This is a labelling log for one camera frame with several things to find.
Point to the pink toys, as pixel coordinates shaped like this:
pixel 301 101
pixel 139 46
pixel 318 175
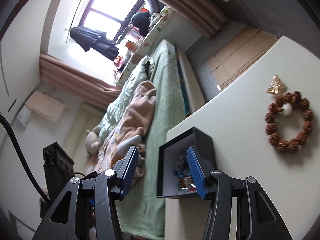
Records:
pixel 118 61

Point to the curtain rod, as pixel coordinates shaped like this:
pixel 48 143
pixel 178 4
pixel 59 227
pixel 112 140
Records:
pixel 77 15

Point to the orange box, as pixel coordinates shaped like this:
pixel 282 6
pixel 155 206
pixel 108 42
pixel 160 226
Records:
pixel 129 45

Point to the black bag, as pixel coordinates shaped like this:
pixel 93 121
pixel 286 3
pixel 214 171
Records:
pixel 141 23

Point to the window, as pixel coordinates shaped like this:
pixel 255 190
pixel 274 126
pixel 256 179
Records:
pixel 112 2

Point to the light green duvet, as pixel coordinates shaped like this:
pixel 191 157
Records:
pixel 125 90

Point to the beige plush toy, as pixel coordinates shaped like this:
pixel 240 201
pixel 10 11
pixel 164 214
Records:
pixel 92 138

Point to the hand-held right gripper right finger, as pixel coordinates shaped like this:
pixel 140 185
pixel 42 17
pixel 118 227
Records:
pixel 196 173

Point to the black jewelry box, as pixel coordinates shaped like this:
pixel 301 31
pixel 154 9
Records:
pixel 202 140

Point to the pink curtain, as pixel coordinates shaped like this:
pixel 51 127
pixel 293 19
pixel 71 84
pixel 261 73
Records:
pixel 75 77
pixel 190 5

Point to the pink fleece blanket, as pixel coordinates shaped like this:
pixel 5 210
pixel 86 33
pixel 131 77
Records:
pixel 137 110

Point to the flattened cardboard sheets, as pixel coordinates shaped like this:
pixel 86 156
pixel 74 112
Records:
pixel 240 52

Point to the green bed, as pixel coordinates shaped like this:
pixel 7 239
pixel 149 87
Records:
pixel 162 87

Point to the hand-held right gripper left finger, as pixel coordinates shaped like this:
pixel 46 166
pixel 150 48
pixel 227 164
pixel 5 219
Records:
pixel 130 171

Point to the gold bow ornament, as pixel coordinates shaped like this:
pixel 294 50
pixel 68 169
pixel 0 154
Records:
pixel 275 86

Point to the dark wardrobe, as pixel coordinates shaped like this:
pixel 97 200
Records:
pixel 262 10

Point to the dark hanging clothes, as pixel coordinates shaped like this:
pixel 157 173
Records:
pixel 100 42

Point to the grey pillow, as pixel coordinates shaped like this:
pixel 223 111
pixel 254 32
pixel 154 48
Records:
pixel 151 3

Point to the patterned window seat cushion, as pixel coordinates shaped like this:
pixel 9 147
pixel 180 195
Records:
pixel 147 42

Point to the cloth covered air conditioner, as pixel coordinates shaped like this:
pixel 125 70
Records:
pixel 42 106

